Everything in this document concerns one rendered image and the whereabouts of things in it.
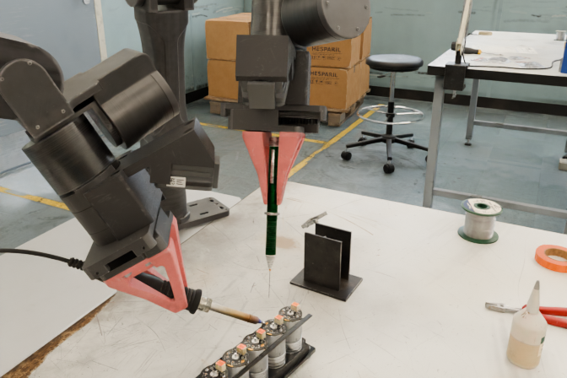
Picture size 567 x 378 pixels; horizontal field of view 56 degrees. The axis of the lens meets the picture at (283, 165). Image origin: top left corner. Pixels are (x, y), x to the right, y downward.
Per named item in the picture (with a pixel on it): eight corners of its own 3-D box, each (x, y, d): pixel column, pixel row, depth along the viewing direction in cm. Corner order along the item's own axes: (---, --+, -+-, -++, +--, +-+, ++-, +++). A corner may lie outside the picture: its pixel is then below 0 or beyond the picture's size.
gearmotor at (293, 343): (274, 353, 57) (273, 313, 55) (288, 341, 59) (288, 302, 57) (292, 363, 56) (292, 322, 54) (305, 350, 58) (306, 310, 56)
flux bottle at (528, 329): (546, 364, 57) (564, 284, 54) (523, 373, 56) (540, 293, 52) (521, 344, 60) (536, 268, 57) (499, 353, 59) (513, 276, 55)
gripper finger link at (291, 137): (298, 209, 50) (301, 110, 50) (224, 206, 51) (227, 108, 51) (303, 202, 57) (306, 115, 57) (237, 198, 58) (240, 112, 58)
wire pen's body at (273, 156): (279, 253, 55) (283, 147, 54) (276, 256, 53) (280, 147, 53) (265, 251, 55) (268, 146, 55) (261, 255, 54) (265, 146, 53)
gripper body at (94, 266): (170, 200, 53) (127, 140, 51) (160, 251, 44) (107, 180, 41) (114, 230, 54) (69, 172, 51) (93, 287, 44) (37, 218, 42)
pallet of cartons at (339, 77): (204, 112, 435) (199, 19, 409) (245, 91, 504) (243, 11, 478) (347, 127, 395) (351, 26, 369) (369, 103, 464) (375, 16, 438)
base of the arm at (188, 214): (229, 171, 88) (210, 159, 94) (111, 201, 78) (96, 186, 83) (231, 214, 91) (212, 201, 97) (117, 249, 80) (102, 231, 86)
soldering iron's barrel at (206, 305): (254, 322, 55) (195, 304, 53) (260, 310, 54) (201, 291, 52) (255, 332, 53) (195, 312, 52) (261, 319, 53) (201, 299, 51)
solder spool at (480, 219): (465, 222, 89) (469, 194, 87) (503, 233, 85) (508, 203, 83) (451, 236, 84) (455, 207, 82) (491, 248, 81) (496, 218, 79)
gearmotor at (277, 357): (256, 368, 55) (256, 326, 53) (272, 354, 57) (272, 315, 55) (275, 378, 54) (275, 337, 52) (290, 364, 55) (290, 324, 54)
